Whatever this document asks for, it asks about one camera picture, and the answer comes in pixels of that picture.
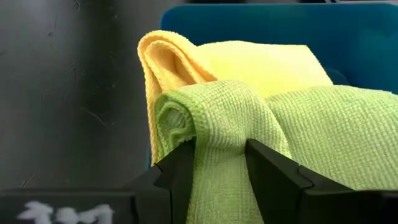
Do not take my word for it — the teal plastic bin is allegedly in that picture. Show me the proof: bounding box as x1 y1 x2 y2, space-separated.
144 2 398 170

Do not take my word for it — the yellow microfiber towel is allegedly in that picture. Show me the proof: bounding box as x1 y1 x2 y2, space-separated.
136 30 334 166

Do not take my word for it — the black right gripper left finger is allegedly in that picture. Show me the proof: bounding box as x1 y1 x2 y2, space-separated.
133 140 196 224

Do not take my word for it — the lime green microfiber towel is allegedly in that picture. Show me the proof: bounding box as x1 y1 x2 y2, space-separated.
154 79 398 224

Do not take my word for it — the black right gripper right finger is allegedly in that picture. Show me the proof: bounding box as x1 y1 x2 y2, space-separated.
244 138 354 224

